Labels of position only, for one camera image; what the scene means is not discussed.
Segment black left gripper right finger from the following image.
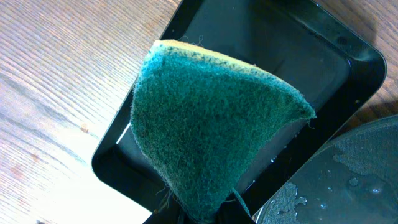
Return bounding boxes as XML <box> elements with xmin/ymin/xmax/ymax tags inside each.
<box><xmin>216</xmin><ymin>192</ymin><xmax>255</xmax><ymax>224</ymax></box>

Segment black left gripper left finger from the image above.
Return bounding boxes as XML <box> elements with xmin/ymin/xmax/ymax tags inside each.
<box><xmin>143</xmin><ymin>198</ymin><xmax>193</xmax><ymax>224</ymax></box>

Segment green yellow sponge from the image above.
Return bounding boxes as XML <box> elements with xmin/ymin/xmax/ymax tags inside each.
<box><xmin>131</xmin><ymin>40</ymin><xmax>316</xmax><ymax>223</ymax></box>

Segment round black tray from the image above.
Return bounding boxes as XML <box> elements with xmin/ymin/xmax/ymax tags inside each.
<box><xmin>254</xmin><ymin>116</ymin><xmax>397</xmax><ymax>224</ymax></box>

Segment rectangular black tray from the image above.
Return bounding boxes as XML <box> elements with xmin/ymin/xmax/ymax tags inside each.
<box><xmin>91</xmin><ymin>0</ymin><xmax>387</xmax><ymax>218</ymax></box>

